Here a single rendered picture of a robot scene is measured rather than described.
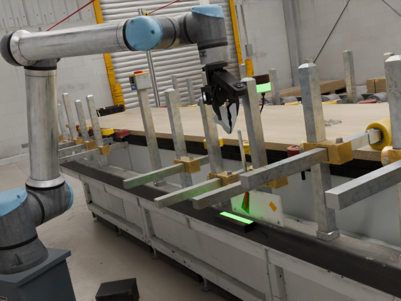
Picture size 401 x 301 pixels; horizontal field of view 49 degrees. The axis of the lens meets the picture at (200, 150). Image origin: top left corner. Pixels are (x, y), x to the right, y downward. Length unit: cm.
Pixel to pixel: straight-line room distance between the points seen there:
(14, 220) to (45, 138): 32
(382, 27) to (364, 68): 96
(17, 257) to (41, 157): 37
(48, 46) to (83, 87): 782
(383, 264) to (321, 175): 26
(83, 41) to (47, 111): 45
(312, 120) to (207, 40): 38
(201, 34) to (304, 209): 72
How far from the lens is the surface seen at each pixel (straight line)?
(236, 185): 128
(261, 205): 141
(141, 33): 123
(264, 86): 136
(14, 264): 178
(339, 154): 112
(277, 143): 158
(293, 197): 164
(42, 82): 171
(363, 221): 146
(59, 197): 185
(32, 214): 178
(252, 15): 1126
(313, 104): 116
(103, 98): 938
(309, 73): 115
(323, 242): 125
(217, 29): 130
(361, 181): 85
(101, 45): 133
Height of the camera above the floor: 122
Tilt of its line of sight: 11 degrees down
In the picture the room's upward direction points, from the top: 10 degrees counter-clockwise
